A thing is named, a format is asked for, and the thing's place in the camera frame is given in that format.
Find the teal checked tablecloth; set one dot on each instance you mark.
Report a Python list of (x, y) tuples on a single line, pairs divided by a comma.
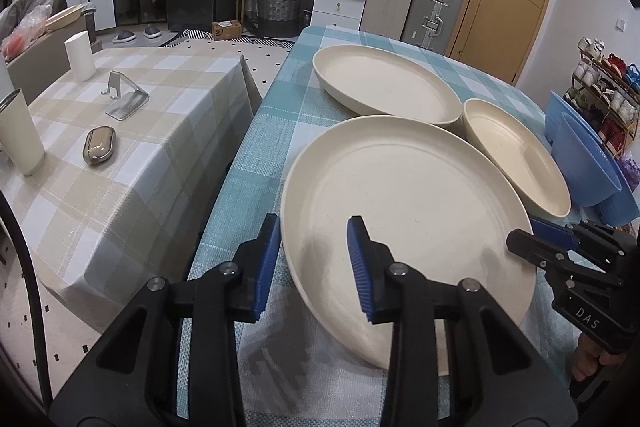
[(293, 373)]

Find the shoe rack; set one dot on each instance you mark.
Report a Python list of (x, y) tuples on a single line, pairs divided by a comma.
[(605, 92)]

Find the large cream plate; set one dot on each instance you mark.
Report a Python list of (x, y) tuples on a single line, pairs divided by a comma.
[(371, 81), (439, 204)]

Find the patterned rug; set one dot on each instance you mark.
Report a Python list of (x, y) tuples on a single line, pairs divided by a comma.
[(263, 57)]

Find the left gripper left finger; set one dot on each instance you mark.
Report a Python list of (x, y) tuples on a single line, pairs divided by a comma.
[(248, 276)]

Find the metal phone stand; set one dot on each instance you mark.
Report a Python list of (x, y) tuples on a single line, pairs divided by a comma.
[(125, 95)]

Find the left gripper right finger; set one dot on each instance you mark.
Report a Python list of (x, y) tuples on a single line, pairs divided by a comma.
[(389, 290)]

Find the right hand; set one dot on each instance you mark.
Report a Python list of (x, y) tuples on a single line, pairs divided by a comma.
[(588, 356)]

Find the woven laundry basket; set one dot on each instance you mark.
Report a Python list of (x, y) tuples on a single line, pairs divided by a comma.
[(278, 18)]

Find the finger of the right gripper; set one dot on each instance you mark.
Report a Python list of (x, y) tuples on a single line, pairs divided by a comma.
[(549, 252), (552, 230)]

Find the small cardboard box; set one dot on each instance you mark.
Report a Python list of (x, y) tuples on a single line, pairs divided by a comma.
[(227, 30)]

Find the grey beige case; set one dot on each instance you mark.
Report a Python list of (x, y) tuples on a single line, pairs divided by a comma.
[(99, 145)]

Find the cream tumbler cup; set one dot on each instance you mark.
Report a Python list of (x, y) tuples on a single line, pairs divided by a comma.
[(18, 134)]

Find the beige checked tablecloth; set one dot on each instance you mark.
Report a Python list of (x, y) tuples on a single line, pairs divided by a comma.
[(98, 233)]

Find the small cream plate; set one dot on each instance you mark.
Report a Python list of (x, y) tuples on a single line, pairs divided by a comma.
[(520, 156)]

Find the silver aluminium suitcase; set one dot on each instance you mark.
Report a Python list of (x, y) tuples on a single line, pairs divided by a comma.
[(430, 23)]

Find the white cylinder roll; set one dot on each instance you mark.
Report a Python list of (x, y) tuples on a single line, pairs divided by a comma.
[(79, 55)]

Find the blue ceramic bowl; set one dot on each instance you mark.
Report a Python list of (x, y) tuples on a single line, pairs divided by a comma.
[(592, 175)]

